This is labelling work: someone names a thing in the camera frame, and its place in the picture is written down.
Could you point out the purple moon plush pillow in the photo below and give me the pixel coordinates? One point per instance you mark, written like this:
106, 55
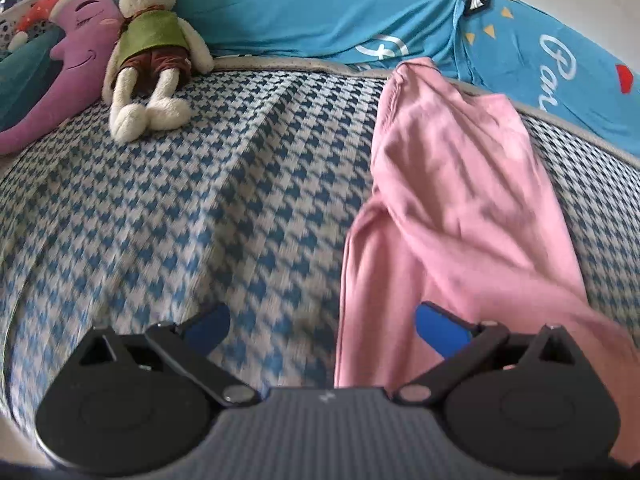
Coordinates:
75, 70

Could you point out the pink knit top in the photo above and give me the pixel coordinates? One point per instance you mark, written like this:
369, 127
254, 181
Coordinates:
450, 185

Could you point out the blue patterned pillow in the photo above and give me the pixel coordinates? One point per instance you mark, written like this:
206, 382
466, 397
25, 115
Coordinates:
300, 15

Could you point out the houndstooth bed mat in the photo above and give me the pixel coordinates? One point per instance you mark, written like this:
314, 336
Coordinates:
200, 185

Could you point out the plush rabbit toy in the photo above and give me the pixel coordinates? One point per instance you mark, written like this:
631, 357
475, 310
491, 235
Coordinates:
150, 35

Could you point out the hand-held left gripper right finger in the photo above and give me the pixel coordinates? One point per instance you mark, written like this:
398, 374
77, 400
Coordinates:
440, 329

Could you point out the teal pillow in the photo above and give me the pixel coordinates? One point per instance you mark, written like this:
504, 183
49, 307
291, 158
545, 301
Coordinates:
25, 80

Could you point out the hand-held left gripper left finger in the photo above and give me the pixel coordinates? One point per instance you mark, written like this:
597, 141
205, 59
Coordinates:
210, 326

